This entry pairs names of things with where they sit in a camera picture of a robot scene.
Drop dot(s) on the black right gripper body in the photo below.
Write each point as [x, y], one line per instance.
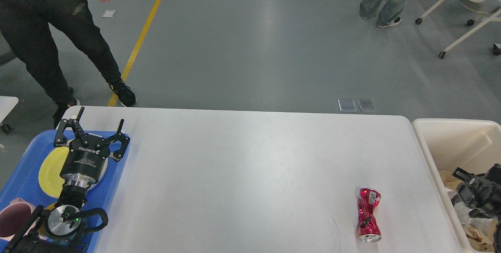
[487, 192]

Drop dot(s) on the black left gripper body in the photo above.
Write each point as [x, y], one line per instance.
[85, 161]

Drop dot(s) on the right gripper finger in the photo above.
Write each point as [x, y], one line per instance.
[467, 192]
[482, 213]

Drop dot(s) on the yellow plastic plate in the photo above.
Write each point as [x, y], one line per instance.
[49, 179]

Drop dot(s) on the pink mug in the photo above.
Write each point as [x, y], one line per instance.
[13, 217]

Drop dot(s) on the crushed red can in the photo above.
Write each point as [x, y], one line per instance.
[367, 228]

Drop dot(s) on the large brown paper bag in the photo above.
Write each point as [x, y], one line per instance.
[450, 182]

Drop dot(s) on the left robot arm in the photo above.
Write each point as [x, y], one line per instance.
[79, 229]

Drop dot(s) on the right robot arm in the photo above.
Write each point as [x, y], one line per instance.
[497, 234]

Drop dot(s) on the pink plate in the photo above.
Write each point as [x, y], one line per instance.
[103, 171]

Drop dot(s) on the crumpled brown paper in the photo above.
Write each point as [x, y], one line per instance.
[480, 233]

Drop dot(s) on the white plastic bin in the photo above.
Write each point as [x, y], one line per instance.
[473, 145]

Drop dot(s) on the white side table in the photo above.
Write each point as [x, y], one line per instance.
[7, 103]

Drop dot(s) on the floor socket plate right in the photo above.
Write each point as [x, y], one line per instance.
[367, 105]

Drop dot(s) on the floor socket plate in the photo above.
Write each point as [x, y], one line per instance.
[367, 105]
[347, 105]

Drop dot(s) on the floor socket plate left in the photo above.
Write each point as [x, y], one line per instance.
[347, 105]

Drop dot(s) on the person in black trousers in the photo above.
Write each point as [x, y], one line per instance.
[25, 27]

